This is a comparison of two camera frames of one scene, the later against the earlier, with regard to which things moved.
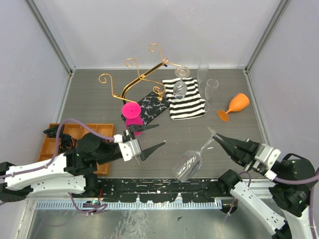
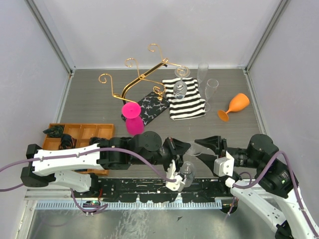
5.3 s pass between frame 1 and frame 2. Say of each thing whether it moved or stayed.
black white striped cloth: stayed
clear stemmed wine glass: moved
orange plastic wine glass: stayed
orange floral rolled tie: stayed
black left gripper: moved
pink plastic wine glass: stayed
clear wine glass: stayed
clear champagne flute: stayed
